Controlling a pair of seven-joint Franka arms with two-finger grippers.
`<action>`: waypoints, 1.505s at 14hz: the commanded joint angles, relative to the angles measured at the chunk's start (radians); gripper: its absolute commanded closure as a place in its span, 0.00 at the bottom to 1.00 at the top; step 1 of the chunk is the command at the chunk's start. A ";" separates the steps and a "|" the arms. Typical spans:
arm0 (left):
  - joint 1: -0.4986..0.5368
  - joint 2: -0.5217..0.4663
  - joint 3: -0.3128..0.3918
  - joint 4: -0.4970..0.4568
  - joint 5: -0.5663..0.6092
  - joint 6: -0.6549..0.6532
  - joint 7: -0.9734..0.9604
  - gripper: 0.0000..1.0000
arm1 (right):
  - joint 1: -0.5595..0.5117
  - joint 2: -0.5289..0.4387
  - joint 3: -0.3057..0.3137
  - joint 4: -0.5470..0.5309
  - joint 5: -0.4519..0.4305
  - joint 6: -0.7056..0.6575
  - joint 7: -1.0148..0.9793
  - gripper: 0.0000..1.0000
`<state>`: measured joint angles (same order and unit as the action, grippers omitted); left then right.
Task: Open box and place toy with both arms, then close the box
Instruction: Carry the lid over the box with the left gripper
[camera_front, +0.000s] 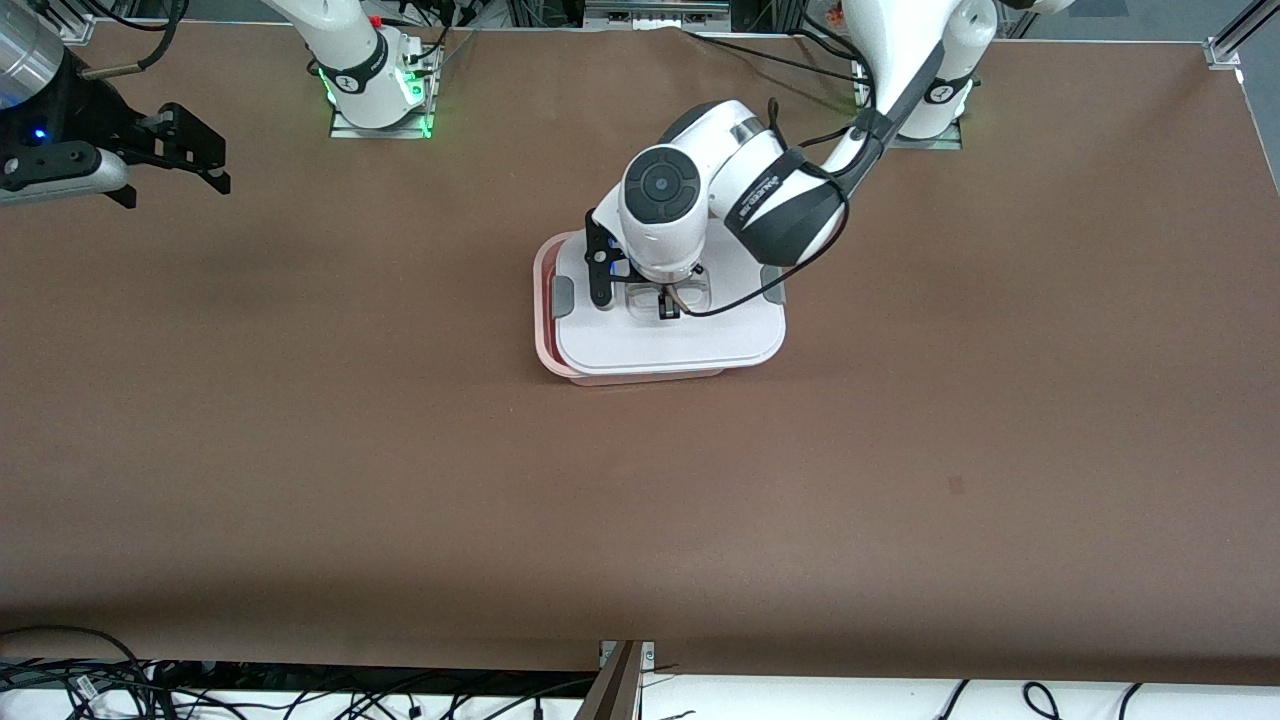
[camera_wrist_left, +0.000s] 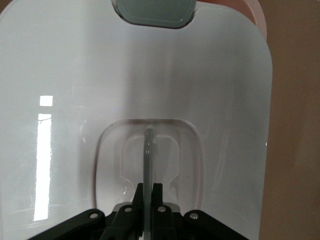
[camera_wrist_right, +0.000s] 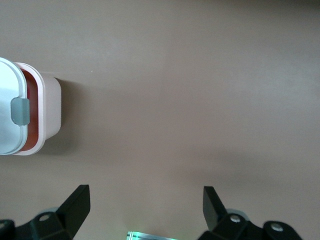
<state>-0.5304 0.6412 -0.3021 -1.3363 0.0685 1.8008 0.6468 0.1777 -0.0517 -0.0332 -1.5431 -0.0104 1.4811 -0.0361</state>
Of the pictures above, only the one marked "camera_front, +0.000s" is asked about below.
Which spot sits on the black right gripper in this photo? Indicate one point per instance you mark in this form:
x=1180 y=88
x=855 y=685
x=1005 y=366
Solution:
x=82 y=113

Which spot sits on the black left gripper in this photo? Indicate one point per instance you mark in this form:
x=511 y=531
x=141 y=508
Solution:
x=668 y=305

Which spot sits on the white plastic box lid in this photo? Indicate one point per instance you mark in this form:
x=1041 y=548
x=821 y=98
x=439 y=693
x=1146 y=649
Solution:
x=660 y=345

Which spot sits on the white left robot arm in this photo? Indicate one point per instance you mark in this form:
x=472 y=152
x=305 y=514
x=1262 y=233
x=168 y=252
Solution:
x=670 y=230

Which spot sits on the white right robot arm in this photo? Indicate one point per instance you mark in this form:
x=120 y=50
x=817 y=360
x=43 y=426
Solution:
x=350 y=60

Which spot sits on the pink plastic storage box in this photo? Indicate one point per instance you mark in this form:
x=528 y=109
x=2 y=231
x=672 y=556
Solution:
x=543 y=320

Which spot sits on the brown table cover sheet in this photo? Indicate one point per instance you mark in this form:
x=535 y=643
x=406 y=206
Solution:
x=300 y=400

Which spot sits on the brown wooden beam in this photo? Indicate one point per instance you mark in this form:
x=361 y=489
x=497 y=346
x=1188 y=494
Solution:
x=615 y=690

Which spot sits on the aluminium corner bracket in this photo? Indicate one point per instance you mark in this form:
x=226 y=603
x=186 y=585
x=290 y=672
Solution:
x=1222 y=55
x=78 y=30

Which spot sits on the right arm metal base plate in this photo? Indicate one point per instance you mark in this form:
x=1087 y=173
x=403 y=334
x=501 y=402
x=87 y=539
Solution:
x=400 y=131

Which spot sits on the aluminium frame rail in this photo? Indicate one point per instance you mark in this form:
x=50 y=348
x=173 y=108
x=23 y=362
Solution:
x=650 y=10

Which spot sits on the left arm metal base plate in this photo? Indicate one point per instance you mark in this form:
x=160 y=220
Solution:
x=930 y=143

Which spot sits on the small metal beam bracket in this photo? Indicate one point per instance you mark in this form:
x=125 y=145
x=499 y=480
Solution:
x=648 y=652

